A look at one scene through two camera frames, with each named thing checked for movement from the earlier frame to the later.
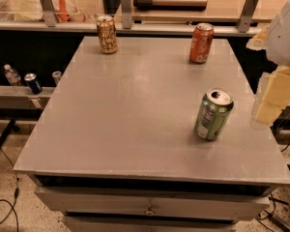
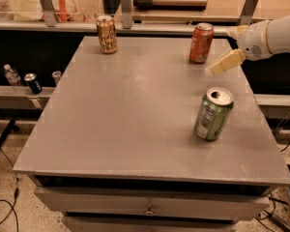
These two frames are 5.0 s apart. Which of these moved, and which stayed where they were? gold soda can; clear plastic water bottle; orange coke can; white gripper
Moved: white gripper
Stayed: gold soda can; clear plastic water bottle; orange coke can
